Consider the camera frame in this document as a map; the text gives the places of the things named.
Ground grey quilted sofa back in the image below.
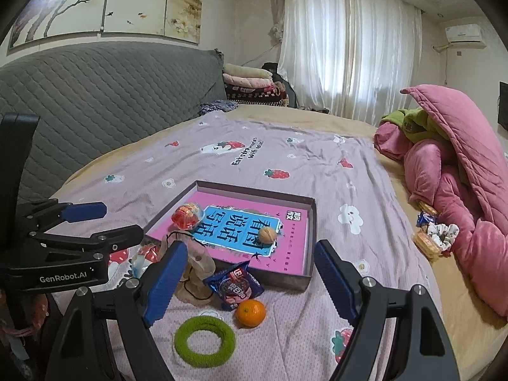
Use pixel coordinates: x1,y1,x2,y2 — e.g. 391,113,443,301
0,43,228,207

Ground dark checkered folded blanket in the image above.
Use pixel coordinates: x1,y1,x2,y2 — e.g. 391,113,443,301
226,85,288,106

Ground purple strawberry printed blanket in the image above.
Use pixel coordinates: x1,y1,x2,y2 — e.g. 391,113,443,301
51,111,441,381

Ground black wall television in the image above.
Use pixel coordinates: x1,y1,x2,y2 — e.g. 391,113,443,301
498,81,508,131

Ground shallow grey cardboard box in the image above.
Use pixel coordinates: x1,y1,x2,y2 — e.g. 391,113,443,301
142,180,318,292

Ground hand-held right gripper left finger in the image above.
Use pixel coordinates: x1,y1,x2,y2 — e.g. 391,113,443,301
42,241,189,381

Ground pink folded blanket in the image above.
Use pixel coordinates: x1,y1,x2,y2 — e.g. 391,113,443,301
223,73,274,88

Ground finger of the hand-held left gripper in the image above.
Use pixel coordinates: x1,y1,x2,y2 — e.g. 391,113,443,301
18,199,108,231
30,224,144,254

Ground clear red snack packet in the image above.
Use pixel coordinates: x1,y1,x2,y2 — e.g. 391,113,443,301
129,244,161,278

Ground beige folded blanket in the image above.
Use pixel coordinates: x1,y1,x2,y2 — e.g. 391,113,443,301
224,63,272,80

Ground black cloth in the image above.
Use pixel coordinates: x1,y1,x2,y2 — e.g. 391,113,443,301
262,62,298,108

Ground pink quilt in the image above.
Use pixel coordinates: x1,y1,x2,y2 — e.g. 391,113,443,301
374,84,508,314

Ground white curtain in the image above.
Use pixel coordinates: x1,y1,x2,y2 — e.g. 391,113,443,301
276,0,423,128

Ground orange mandarin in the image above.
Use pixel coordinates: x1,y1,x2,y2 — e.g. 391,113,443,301
236,299,266,328

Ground green blanket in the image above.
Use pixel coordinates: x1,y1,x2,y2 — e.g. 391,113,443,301
381,107,469,185

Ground white floral scrunchie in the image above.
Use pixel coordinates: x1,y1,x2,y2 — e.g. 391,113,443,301
426,222,460,255

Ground beige plush toy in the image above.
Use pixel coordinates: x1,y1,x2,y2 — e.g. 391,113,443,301
161,231,217,306

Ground pink book with blue label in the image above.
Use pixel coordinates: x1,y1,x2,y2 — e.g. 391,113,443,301
190,191,310,275

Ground floral wall painting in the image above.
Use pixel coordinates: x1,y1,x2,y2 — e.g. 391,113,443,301
7,0,205,52

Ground blue cookie packet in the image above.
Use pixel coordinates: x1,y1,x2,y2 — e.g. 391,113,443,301
203,260,264,312

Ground blue-grey knit cloth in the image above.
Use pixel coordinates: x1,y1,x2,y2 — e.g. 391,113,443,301
198,99,239,117

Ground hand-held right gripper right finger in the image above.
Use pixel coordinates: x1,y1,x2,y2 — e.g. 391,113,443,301
313,239,461,381

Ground beige bed sheet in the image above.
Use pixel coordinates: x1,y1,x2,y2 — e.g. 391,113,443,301
222,103,501,370

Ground white air conditioner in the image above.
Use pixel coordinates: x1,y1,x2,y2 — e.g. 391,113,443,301
444,24,487,50

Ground green fuzzy hair ring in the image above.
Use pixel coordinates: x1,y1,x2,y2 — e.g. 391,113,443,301
174,315,237,368

